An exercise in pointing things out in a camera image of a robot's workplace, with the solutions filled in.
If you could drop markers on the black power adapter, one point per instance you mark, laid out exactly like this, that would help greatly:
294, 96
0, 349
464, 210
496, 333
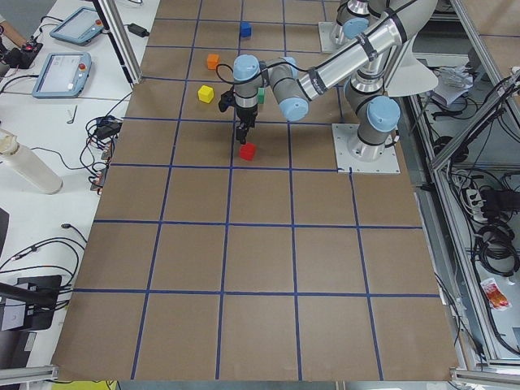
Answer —
138, 30

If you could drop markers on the red snack packet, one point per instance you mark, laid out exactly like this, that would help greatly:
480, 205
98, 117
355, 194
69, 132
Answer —
495, 297

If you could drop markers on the white cylinder bottle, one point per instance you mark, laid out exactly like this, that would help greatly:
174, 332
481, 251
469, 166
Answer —
28, 165

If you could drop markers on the yellow wooden block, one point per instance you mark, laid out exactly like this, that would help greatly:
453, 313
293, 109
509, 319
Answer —
206, 94

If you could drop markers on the allen key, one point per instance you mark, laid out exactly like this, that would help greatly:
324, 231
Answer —
72, 115

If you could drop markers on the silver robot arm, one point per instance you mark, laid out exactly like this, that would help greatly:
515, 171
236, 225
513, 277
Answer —
352, 17
361, 61

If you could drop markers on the green wooden block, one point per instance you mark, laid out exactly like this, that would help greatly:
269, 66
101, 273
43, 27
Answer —
261, 95

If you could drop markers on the far teach pendant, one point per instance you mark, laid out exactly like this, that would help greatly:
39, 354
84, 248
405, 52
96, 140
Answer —
79, 28

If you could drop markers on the blue wooden block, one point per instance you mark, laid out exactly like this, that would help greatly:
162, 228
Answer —
245, 29

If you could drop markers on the teach pendant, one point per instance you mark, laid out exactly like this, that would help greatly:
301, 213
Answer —
79, 28
63, 75

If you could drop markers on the red wooden block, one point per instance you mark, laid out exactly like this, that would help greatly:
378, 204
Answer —
247, 151

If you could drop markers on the near teach pendant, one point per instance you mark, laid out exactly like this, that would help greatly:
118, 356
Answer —
63, 75

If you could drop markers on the orange wooden block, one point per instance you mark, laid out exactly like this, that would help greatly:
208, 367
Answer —
212, 61

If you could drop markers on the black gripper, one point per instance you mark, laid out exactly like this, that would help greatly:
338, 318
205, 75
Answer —
247, 115

